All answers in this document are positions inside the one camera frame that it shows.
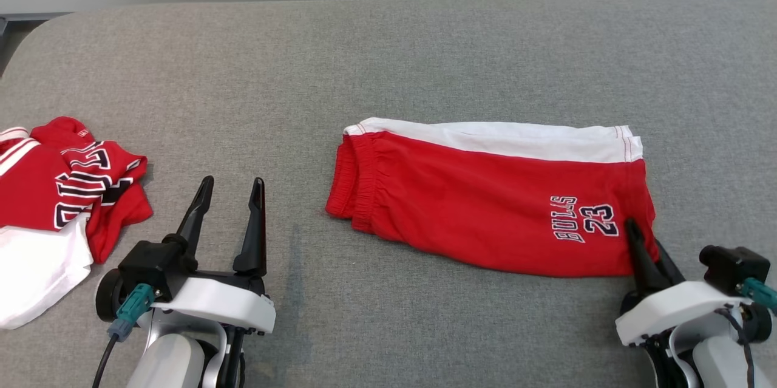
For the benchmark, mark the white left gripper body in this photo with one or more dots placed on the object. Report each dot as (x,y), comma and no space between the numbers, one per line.
(224,303)

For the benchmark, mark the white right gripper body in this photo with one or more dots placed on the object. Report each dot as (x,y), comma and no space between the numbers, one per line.
(674,309)

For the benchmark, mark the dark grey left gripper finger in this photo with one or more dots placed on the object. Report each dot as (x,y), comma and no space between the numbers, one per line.
(197,218)
(255,248)

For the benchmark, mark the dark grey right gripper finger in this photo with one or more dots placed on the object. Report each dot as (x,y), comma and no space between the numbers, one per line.
(671,272)
(644,269)

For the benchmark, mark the red and white basketball jersey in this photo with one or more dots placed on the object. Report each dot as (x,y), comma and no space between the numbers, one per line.
(30,187)

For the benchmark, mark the red white-striped basketball shorts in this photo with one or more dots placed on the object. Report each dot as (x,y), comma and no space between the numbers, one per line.
(473,200)

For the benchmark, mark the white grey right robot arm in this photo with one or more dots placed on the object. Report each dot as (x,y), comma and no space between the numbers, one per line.
(716,364)

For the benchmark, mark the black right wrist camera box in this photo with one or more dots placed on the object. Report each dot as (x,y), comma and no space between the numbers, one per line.
(731,266)

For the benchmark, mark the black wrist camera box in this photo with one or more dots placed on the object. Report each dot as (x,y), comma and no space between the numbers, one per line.
(731,266)
(152,266)

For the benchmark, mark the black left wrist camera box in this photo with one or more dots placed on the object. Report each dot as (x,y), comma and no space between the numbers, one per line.
(152,266)

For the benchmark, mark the grey partition base rail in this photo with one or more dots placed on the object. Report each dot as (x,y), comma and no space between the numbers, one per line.
(30,16)

